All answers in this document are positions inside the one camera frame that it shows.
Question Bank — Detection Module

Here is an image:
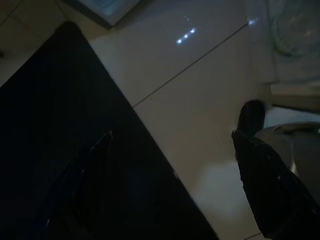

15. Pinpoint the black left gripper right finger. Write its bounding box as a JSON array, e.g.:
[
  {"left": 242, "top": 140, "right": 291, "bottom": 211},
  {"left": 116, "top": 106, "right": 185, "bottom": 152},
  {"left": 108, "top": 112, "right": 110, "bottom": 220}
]
[{"left": 231, "top": 129, "right": 320, "bottom": 240}]

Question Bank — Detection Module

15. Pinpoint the silver robot left leg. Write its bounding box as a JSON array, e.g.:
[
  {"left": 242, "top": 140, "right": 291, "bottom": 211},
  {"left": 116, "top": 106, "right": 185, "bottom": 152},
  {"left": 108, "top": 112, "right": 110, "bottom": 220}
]
[{"left": 254, "top": 122, "right": 320, "bottom": 178}]

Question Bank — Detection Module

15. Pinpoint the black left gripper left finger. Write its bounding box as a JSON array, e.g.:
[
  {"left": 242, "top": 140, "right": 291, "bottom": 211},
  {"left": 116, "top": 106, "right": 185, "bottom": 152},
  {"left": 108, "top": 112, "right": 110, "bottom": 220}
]
[{"left": 32, "top": 128, "right": 114, "bottom": 240}]

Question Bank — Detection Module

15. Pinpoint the large black floor mat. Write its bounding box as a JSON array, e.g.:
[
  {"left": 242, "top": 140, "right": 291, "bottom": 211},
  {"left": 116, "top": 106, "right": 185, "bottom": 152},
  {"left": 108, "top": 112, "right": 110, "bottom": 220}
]
[{"left": 0, "top": 21, "right": 218, "bottom": 240}]

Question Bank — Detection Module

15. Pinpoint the black robot left foot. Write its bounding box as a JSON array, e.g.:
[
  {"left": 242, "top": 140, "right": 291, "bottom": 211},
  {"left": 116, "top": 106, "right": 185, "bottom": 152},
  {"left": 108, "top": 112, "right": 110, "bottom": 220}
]
[{"left": 237, "top": 99, "right": 266, "bottom": 138}]

